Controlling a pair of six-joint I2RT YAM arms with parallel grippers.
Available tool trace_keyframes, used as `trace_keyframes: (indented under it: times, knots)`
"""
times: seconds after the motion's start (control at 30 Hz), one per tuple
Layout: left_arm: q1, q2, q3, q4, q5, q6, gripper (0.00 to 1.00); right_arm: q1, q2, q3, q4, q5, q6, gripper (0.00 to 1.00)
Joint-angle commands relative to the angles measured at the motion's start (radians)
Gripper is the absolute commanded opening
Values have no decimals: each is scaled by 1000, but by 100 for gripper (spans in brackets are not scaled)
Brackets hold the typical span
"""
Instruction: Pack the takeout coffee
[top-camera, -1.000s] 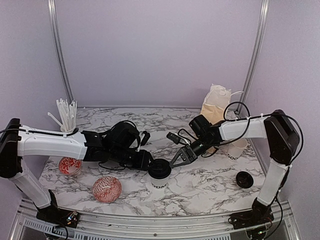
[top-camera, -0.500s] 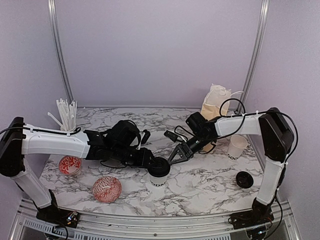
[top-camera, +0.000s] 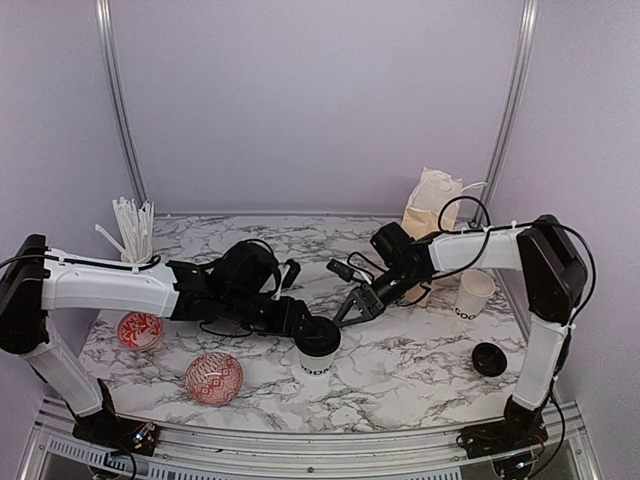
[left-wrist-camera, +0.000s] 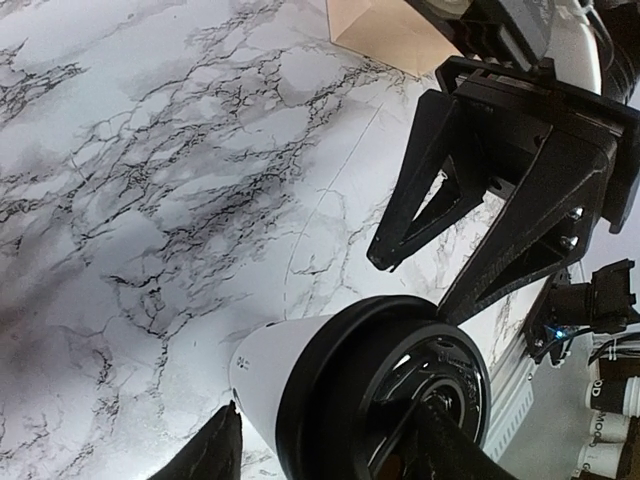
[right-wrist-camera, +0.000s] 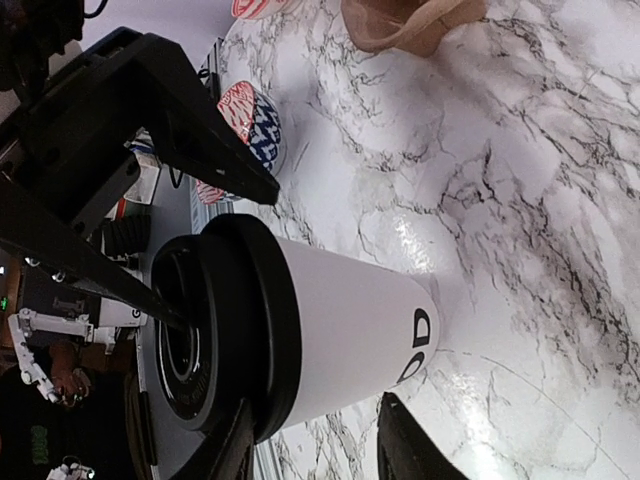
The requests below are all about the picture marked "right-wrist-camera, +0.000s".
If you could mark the black cup lid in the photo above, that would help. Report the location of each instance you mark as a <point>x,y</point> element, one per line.
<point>243,337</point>

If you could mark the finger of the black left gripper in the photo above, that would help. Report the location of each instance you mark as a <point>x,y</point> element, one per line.
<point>404,450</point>
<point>227,451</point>

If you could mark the white paper coffee cup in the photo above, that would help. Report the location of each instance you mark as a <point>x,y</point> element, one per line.
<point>364,328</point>

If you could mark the brown cardboard cup carrier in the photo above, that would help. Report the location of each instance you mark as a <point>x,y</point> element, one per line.
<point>416,27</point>

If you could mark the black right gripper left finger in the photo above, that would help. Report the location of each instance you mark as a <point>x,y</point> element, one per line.
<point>29,230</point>

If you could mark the red floral pattern bowl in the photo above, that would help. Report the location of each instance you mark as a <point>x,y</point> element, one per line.
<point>257,9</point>

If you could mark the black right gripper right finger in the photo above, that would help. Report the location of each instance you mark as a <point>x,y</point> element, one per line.
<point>74,132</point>

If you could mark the red geometric pattern bowl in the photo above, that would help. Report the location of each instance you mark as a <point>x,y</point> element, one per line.
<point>255,120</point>

